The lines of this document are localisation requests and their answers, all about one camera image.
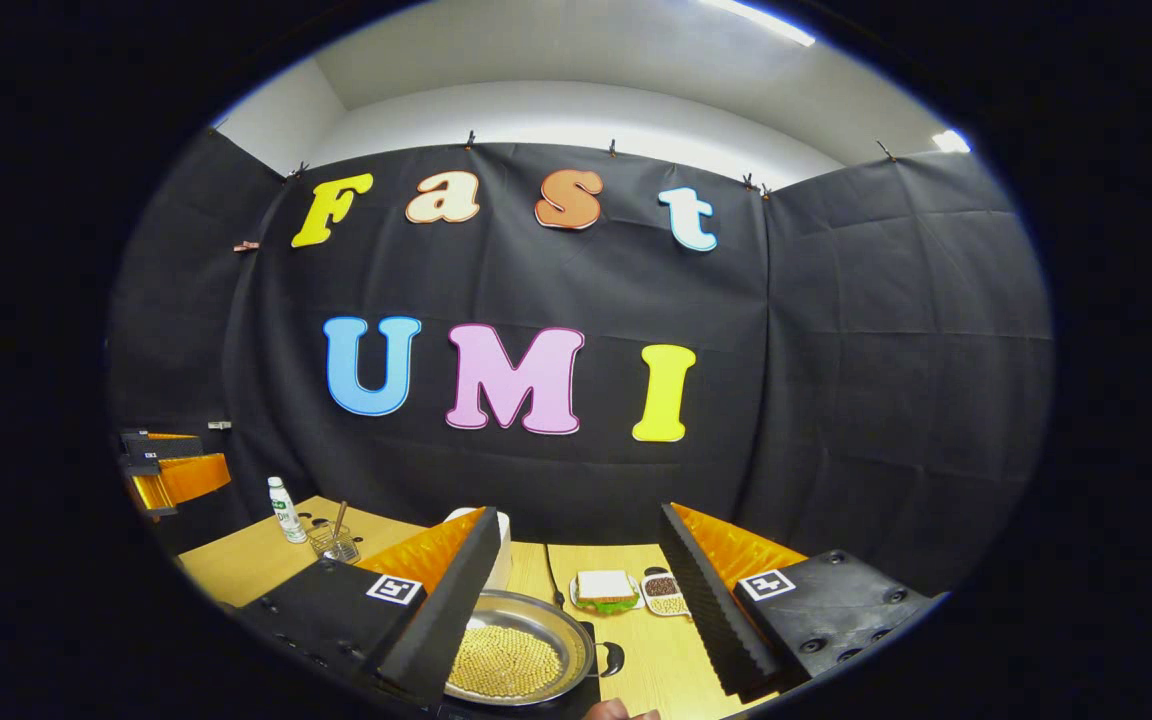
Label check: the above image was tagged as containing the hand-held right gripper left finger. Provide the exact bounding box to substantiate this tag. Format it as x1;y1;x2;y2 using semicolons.
236;507;502;706

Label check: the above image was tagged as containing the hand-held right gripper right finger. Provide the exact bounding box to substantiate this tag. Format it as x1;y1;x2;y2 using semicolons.
658;502;937;702

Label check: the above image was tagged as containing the steel pot with black handles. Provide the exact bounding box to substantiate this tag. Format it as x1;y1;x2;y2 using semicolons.
444;589;627;708

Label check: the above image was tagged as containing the white divided dish of grains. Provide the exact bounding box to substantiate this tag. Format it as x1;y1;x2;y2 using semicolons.
640;567;693;618

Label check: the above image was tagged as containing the pile of yellow soybeans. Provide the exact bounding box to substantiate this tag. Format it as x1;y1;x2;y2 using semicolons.
448;625;565;699

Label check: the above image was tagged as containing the white toaster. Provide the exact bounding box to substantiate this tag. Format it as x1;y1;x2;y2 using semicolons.
444;507;513;591

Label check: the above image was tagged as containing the white green label bottle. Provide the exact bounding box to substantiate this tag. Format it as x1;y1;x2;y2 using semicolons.
267;476;308;545

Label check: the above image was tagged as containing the wire mesh basket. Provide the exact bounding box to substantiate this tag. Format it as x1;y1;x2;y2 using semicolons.
308;523;361;564

